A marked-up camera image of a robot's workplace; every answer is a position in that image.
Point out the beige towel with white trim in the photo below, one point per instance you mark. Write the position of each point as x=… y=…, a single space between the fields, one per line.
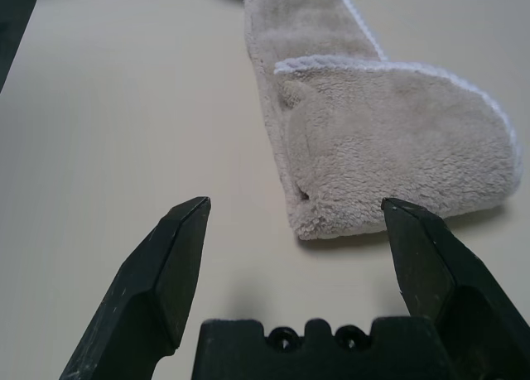
x=372 y=148

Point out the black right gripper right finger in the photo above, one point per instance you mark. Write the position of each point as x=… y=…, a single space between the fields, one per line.
x=455 y=289

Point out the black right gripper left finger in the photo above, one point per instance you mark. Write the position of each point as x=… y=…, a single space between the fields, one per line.
x=157 y=280

